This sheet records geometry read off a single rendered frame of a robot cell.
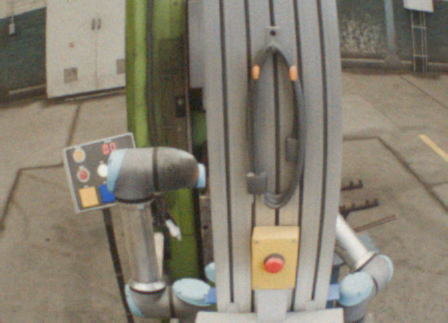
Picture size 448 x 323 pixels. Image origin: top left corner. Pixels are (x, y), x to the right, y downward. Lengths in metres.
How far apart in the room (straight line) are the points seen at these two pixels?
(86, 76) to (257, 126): 6.86
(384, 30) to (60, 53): 5.14
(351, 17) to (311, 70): 7.95
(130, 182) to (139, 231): 0.15
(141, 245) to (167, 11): 1.25
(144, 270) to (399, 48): 8.14
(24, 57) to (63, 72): 1.07
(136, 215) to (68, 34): 6.30
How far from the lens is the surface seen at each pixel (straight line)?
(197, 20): 2.45
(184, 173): 1.59
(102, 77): 7.86
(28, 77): 8.67
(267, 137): 1.11
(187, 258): 2.99
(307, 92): 1.08
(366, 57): 9.21
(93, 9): 7.71
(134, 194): 1.58
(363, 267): 1.81
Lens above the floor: 2.01
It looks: 21 degrees down
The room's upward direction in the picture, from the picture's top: 2 degrees counter-clockwise
